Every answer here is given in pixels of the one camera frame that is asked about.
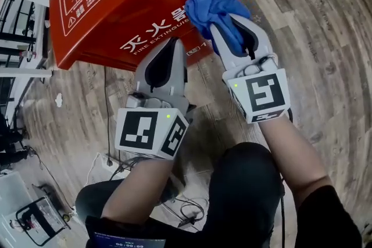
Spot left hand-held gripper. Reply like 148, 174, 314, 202
115, 37, 198, 160

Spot black metal railing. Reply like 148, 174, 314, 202
0, 0, 37, 114

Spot black tablet with blue screen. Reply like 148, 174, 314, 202
85, 215, 167, 248

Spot thin black cable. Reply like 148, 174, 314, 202
27, 146, 75, 210

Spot blue cloth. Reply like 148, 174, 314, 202
185, 0, 252, 56

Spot long black cable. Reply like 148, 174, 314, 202
103, 65, 113, 167

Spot person's left forearm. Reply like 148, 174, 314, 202
100, 157, 176, 225

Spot grey box with black frame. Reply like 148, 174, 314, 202
16, 184, 71, 247

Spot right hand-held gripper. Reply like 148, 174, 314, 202
209, 15, 291, 125

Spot person's right forearm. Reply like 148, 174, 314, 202
258, 115, 334, 210

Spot white storage box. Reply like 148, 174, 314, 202
0, 170, 35, 248

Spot white cable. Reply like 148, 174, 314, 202
84, 152, 101, 187

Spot red fire extinguisher box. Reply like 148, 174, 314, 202
49, 0, 256, 72

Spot black wheeled equipment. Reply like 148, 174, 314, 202
0, 112, 30, 168

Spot person's black shirt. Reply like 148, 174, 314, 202
295, 185, 363, 248

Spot white power strip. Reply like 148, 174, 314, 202
87, 152, 132, 184

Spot person's black trousers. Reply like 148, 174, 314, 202
74, 142, 286, 248

